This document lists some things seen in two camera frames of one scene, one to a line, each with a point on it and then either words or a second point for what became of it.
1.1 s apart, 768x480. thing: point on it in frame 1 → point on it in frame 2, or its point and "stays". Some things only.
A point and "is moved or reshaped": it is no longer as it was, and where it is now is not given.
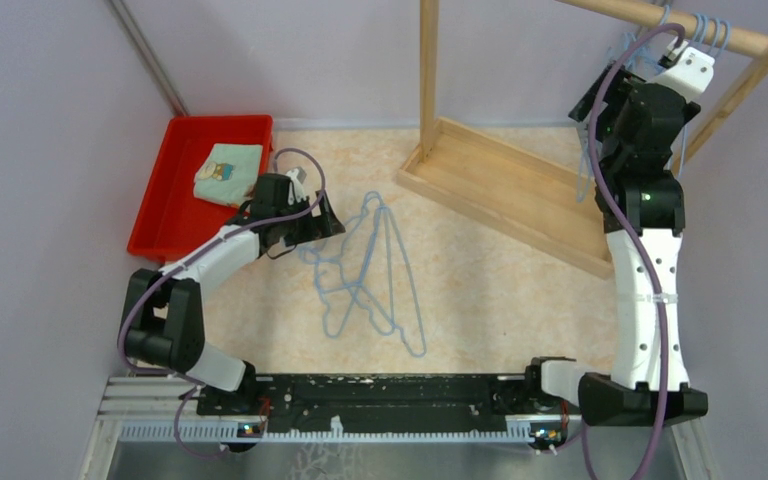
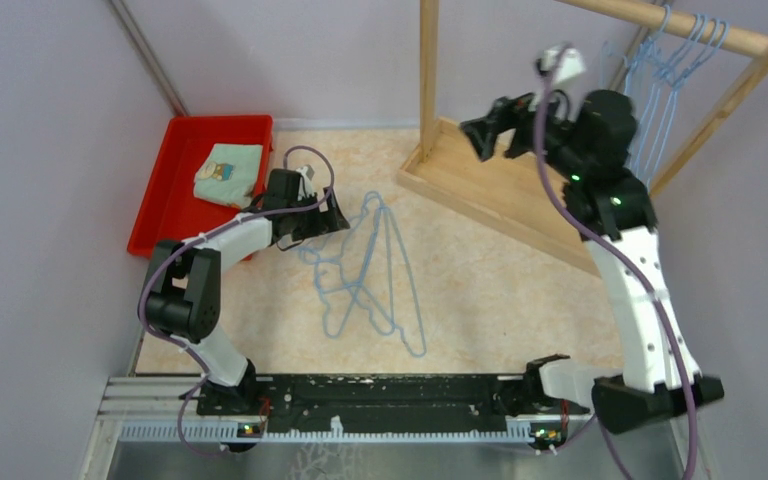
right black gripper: (620, 84) → (505, 114)
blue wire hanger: (716, 32) is moved or reshaped
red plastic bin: (170, 217) stays
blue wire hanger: (350, 256) stays
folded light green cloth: (227, 174) stays
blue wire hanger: (702, 32) → (671, 72)
